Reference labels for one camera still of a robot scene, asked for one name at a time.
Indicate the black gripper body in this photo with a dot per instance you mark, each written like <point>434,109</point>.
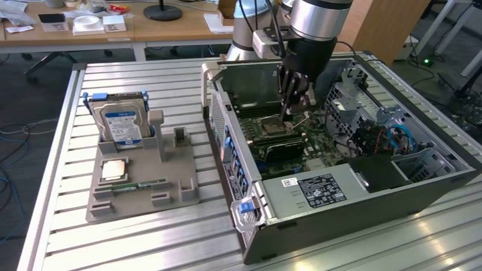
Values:
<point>310,56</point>

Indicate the black graphics card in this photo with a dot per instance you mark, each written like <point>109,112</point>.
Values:
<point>284,151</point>

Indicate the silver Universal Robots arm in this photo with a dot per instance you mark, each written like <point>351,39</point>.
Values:
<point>316,17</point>

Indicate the metal socket cover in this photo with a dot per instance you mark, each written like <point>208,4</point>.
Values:
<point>303,120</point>

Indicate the black RAM slot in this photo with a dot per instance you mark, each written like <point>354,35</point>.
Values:
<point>259,109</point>

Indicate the metal drive cage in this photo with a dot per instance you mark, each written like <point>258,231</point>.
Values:
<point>350,113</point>

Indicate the CPU socket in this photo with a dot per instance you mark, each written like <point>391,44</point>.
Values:
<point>271,128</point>

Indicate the green motherboard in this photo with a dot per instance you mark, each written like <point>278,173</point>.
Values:
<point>319,146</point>

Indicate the wooden cabinet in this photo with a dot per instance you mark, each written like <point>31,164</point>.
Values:
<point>377,34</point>

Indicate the stack of white papers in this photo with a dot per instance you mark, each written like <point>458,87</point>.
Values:
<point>216,24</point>

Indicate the brown cardboard box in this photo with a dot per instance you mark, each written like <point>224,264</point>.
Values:
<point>226,8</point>

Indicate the grey power supply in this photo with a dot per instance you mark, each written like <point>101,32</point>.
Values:
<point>312,189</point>

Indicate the metal disk bay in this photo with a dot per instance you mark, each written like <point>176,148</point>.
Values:
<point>429,161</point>

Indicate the black lamp base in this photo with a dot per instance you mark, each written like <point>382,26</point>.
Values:
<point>162,12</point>

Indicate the blue case latch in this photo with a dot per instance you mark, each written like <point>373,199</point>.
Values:
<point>246,208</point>

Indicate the hard disk with blue carrier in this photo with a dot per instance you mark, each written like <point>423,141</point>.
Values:
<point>120,124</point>

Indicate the grey parts rack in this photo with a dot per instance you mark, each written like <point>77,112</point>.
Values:
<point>147,166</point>

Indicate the open dark PC case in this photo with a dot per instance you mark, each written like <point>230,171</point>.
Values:
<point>338,234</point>

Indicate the plain white box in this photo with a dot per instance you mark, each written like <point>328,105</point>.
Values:
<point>112,24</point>

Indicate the red small item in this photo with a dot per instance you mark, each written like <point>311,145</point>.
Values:
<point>118,8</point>

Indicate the copper coloured CPU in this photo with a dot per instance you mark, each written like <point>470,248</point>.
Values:
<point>113,169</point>

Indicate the white tape roll on box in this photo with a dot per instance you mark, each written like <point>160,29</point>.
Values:
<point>88,25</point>

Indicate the wooden desk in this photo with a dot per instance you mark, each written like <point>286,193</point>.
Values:
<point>56,38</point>

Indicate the black chair base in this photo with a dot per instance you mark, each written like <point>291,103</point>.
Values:
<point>45,60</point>

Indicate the white box with black top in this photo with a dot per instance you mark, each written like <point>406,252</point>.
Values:
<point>55,25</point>

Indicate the white paper card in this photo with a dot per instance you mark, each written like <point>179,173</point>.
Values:
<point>19,29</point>

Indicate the crumpled plastic bag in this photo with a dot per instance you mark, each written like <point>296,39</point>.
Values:
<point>15,12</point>

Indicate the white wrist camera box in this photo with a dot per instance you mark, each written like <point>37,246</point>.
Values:
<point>262,42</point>

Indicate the white switch box red button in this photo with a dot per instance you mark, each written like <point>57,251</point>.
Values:
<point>409,50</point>

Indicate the white table frame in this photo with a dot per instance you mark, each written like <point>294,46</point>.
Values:
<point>453,25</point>

